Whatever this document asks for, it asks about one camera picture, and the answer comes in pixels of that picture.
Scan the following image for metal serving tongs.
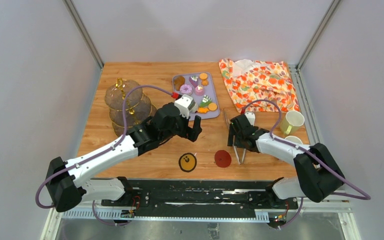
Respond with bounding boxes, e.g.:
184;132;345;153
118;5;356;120
222;107;246;165

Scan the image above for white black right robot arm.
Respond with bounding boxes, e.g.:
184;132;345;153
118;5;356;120
227;114;344;209

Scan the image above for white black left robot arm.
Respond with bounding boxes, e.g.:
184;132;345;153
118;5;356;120
41;99;202;213

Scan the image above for grey chocolate cone cake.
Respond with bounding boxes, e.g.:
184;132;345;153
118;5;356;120
189;102;199;114

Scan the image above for orange fish-shaped cake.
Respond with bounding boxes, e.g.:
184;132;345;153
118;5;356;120
197;107;210;114

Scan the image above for red round coaster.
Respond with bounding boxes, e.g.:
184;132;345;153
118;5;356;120
214;150;232;168

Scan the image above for yellow chick coaster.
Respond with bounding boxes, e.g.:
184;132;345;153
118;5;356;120
178;152;197;173

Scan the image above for round yellow biscuit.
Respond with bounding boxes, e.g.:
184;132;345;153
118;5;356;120
207;102;218;112

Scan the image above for three-tier glass cake stand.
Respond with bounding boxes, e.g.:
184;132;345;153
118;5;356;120
104;77;157;137

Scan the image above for green layered cake slice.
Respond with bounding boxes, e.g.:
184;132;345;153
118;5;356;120
199;94;213;108

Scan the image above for brown cookie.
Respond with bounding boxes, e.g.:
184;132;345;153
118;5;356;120
173;75;186;91

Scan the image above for pink sugared dome cake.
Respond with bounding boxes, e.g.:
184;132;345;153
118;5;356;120
194;84;205;96

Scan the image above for lavender dessert tray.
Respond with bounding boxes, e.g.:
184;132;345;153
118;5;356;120
171;71;220;121

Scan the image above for purple heart cake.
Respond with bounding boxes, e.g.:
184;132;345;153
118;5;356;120
189;75;199;88

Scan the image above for small orange shell cookie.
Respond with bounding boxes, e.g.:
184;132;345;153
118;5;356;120
201;79;209;87

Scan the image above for light green mug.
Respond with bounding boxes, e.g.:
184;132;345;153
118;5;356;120
280;110;305;136

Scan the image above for floral orange cloth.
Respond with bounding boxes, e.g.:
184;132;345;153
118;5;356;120
218;58;301;113

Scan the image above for orange round tart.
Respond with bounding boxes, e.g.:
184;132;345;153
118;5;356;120
199;72;208;81

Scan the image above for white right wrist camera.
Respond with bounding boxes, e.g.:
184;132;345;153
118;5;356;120
244;111;256;126

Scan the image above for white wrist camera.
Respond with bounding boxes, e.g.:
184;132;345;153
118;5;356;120
174;95;195;120
244;111;256;126

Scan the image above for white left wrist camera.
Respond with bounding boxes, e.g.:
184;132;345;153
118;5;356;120
174;95;195;120

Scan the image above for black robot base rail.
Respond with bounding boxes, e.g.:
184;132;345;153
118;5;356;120
96;179;299;228

